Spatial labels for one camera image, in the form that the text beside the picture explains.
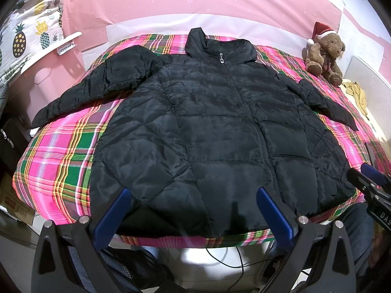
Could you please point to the pineapple print cloth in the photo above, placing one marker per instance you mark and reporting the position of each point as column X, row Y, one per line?
column 31, row 27

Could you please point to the yellow crumpled cloth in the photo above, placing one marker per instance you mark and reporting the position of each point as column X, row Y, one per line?
column 356, row 95

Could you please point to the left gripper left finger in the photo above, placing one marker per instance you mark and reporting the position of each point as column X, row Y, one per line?
column 53, row 267

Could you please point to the pink bedside cabinet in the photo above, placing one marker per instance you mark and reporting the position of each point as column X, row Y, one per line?
column 45, row 77

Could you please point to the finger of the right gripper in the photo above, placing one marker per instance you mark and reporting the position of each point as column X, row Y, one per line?
column 360, row 181
column 374, row 175

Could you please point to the black puffer jacket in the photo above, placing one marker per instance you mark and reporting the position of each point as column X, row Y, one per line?
column 200, row 132

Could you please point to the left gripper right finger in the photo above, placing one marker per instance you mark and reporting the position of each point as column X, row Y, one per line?
column 325, row 249

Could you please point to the brown teddy bear santa hat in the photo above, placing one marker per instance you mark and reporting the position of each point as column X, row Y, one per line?
column 321, row 54

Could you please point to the white storage box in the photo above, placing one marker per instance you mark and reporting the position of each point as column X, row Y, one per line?
column 377, row 91

